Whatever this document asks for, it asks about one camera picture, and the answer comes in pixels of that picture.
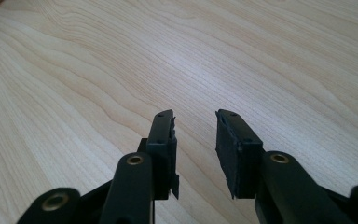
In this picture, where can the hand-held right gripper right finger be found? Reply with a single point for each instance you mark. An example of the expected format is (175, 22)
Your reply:
(239, 161)

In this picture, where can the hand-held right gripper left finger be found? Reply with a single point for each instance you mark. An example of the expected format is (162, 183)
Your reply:
(163, 155)

